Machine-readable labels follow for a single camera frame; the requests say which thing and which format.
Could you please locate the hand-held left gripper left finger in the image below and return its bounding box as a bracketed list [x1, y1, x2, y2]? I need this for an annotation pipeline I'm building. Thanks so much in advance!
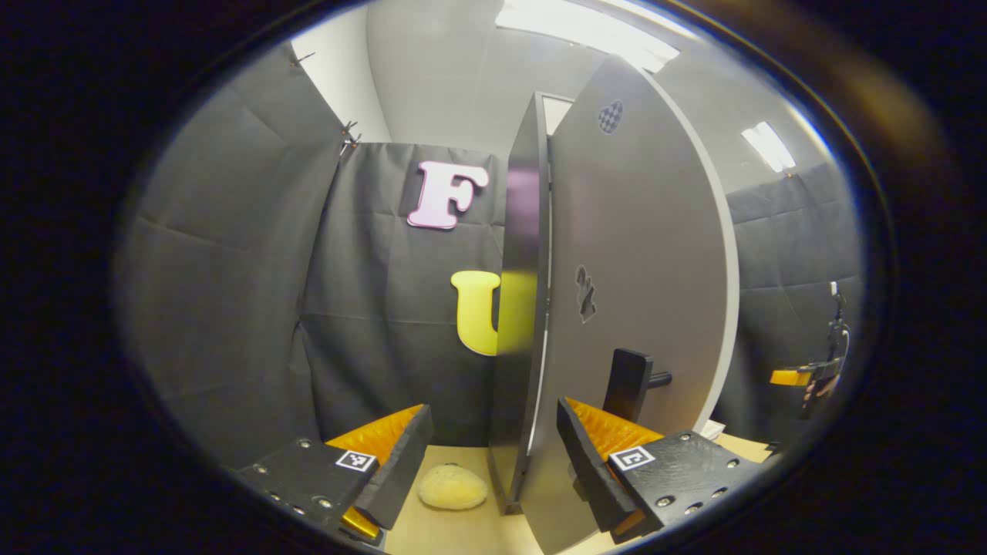
[231, 404, 435, 544]

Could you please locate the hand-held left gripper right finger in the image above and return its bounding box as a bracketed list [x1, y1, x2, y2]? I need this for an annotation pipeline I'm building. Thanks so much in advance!
[557, 397, 764, 544]

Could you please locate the white cabinet door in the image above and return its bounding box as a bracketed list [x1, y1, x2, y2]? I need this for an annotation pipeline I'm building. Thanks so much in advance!
[518, 54, 741, 555]

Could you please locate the white and grey cabinet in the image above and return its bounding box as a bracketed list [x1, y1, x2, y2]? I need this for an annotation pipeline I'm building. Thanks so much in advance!
[487, 91, 575, 516]

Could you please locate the yellow fluffy sponge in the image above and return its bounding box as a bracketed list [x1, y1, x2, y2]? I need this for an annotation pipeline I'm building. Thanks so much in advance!
[417, 463, 489, 511]

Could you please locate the small ceiling light panel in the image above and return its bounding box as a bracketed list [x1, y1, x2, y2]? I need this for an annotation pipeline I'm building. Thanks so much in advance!
[740, 121, 797, 173]

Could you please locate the black backdrop cloth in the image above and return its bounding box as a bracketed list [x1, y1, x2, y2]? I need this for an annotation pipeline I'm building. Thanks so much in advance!
[116, 46, 864, 463]

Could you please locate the large ceiling light panel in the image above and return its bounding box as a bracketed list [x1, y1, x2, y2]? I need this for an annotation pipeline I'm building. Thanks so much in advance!
[493, 0, 699, 74]

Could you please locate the black door handle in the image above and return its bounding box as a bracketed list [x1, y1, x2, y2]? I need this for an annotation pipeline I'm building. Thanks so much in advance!
[601, 348, 673, 423]

